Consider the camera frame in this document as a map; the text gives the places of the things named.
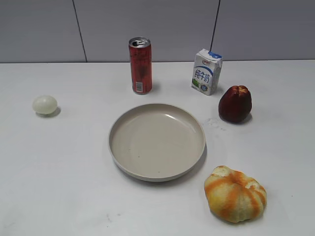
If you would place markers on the beige round plate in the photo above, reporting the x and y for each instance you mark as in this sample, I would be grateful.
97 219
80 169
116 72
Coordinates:
157 142

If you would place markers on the dark red apple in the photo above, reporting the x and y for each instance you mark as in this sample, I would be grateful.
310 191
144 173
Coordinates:
236 104

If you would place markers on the red soda can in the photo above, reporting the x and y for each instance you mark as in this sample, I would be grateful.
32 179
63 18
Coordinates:
140 52

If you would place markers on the white milk carton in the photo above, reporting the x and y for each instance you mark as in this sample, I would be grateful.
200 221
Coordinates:
206 72

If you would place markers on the orange striped pumpkin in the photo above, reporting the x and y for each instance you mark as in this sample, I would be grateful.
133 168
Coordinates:
234 196

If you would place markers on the white egg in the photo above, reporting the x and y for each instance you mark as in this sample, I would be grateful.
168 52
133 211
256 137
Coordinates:
44 104

